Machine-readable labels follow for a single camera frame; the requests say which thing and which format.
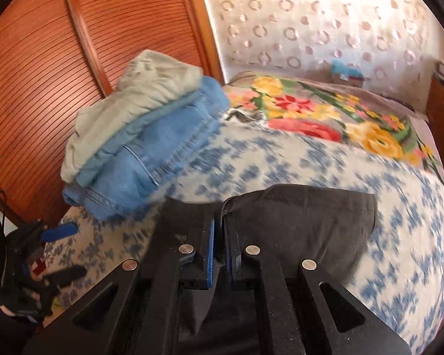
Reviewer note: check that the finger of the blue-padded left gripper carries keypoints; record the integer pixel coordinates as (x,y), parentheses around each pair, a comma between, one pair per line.
(65,277)
(59,232)

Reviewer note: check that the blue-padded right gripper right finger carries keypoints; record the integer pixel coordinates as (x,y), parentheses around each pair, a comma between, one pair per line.
(301,308)

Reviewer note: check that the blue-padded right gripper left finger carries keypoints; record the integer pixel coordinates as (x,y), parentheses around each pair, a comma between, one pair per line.
(135,308)

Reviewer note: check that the black pants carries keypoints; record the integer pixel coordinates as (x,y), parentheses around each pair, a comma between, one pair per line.
(330,226)

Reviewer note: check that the blue folded jeans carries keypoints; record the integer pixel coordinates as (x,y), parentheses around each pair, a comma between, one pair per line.
(118,181)

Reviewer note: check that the blue floral white bedspread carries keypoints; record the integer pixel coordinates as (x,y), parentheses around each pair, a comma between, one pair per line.
(400,276)

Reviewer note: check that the grey-green folded pants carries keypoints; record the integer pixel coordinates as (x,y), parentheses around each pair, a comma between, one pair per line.
(151,81)

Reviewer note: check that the brown louvered wooden wardrobe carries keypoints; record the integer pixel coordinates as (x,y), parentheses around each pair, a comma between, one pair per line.
(58,56)

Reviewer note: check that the colourful floral blanket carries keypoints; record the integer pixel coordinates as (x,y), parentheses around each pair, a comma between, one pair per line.
(337,113)

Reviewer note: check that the cardboard box with blue cloth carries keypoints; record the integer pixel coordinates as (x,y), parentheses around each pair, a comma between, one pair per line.
(345,75)

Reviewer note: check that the sheer circle-pattern curtain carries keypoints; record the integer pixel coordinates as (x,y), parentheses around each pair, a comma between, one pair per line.
(393,43)

